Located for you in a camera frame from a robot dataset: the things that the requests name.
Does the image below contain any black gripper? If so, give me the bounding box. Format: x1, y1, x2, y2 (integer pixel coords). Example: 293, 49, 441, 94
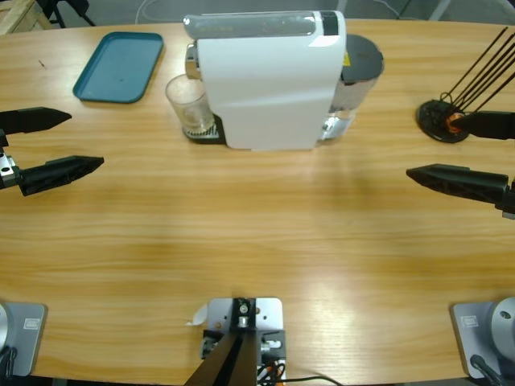
406, 111, 515, 220
0, 106, 105, 197

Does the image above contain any clear glass cup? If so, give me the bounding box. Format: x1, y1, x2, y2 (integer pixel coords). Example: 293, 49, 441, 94
165, 74, 214, 136

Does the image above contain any white capsule coffee machine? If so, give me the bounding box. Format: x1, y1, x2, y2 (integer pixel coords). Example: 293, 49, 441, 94
181, 10, 385, 153

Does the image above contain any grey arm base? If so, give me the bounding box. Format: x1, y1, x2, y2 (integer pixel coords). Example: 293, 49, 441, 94
449, 296, 515, 380
0, 302, 48, 378

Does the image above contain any black capsule holder with rods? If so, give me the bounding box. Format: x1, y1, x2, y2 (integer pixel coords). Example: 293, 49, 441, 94
416, 26, 515, 144

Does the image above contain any teal plastic tray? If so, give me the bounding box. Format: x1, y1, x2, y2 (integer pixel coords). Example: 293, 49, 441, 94
72, 31, 165, 105

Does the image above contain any white paper tag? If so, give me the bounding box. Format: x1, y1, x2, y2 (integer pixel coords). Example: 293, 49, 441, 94
184, 304, 209, 326

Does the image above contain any black chair frame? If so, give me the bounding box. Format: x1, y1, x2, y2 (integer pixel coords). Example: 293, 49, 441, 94
38, 0, 97, 29

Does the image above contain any white metal frame leg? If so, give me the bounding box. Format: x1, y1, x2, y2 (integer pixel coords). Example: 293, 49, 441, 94
428, 0, 451, 21

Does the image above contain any white cable on floor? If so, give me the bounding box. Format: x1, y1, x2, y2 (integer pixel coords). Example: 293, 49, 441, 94
134, 0, 194, 24

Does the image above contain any black base cable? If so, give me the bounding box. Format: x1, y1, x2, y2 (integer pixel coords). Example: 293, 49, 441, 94
0, 347, 18, 377
469, 354, 504, 386

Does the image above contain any white block with dark post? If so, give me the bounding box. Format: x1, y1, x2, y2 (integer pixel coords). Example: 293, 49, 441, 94
184, 296, 287, 386

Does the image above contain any black cable under mount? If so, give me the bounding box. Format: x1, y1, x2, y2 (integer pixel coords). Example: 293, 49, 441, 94
281, 376, 343, 386

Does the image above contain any orange cable at mount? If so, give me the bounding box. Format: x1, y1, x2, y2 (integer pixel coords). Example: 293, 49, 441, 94
257, 360, 285, 381

